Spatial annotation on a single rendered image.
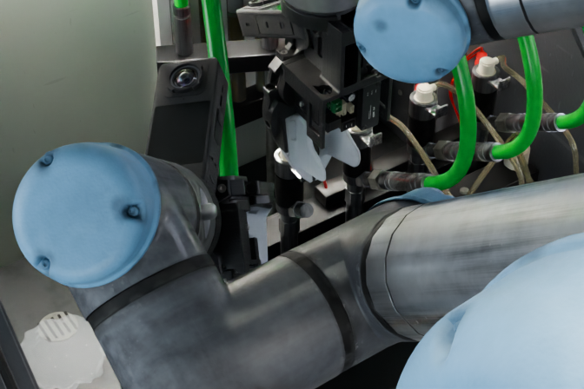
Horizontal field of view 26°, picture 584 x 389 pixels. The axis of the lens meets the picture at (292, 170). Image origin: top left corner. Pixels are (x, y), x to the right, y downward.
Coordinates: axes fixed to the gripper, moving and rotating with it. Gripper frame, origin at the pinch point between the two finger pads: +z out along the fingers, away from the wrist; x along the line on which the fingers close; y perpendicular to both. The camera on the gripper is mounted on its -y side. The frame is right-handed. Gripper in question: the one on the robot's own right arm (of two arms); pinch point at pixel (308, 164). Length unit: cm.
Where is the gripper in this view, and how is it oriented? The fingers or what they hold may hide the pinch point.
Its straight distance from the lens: 116.3
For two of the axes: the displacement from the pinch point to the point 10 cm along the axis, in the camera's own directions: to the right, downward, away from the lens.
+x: 8.4, -3.6, 4.1
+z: 0.0, 7.5, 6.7
